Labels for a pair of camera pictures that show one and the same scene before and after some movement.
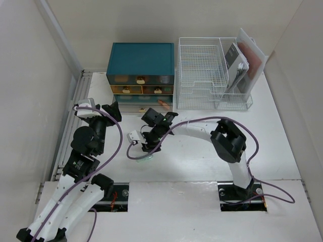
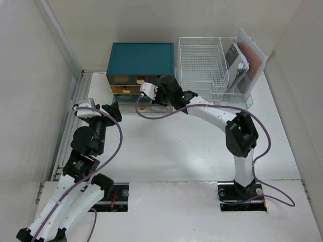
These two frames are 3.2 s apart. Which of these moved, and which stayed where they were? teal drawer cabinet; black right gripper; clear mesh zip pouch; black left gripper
Moved: black right gripper
Stayed: clear mesh zip pouch; teal drawer cabinet; black left gripper
